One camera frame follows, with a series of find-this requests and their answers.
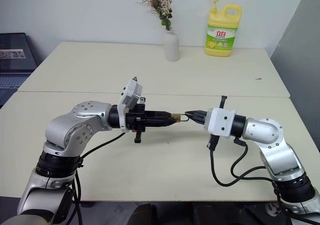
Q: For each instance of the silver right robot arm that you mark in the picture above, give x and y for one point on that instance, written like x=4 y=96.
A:
x=272 y=140

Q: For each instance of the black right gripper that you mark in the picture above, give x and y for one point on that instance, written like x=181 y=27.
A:
x=213 y=142

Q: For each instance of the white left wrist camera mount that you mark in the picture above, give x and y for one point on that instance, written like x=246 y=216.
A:
x=131 y=91

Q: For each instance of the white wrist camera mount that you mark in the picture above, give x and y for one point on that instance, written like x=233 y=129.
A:
x=221 y=122
x=131 y=91

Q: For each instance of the dark rounded shape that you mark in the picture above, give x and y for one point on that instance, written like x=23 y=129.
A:
x=143 y=215

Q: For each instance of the dark laptop computer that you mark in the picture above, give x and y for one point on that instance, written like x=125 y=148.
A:
x=13 y=55

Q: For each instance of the dried flower bouquet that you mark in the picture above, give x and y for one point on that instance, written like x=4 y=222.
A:
x=157 y=2

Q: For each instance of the yellow dish soap bottle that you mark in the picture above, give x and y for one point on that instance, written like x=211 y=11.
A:
x=221 y=38

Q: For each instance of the white ceramic vase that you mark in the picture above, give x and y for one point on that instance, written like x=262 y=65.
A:
x=171 y=46

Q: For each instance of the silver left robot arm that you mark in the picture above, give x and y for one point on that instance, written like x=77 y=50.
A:
x=75 y=125

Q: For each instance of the brass padlock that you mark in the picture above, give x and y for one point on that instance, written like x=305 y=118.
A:
x=176 y=117

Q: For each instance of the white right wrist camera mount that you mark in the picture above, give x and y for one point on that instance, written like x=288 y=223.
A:
x=221 y=122

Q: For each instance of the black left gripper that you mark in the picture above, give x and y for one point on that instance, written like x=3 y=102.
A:
x=140 y=120

